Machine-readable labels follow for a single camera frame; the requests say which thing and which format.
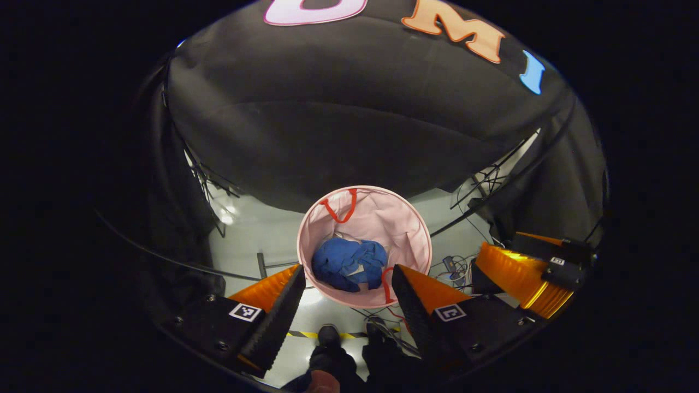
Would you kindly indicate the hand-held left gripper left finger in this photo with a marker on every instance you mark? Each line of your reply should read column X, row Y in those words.
column 278, row 322

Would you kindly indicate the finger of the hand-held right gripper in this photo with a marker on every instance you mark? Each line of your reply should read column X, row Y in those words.
column 573, row 251
column 562, row 275

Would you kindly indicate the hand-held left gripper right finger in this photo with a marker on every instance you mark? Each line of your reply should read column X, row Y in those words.
column 412, row 316

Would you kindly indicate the blue shirt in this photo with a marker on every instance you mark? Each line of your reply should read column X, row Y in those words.
column 344, row 262

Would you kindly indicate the pink laundry hamper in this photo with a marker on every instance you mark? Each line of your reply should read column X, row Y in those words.
column 382, row 224

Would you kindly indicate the yellow black floor tape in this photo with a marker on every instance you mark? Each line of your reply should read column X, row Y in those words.
column 306, row 334

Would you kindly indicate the person's right leg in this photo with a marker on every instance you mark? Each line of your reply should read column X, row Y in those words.
column 387, row 355

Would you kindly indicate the person's leg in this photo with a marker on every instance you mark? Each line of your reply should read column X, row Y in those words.
column 327, row 355
column 387, row 355

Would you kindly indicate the person's left leg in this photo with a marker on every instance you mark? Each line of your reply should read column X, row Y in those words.
column 327, row 355

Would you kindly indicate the floor power strip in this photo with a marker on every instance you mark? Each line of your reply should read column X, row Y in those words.
column 451, row 266

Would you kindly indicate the black tripod stand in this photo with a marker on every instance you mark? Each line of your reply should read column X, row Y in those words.
column 486, row 180
column 205, row 177

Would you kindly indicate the black backdrop cloth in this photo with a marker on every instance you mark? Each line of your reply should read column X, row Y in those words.
column 349, row 136

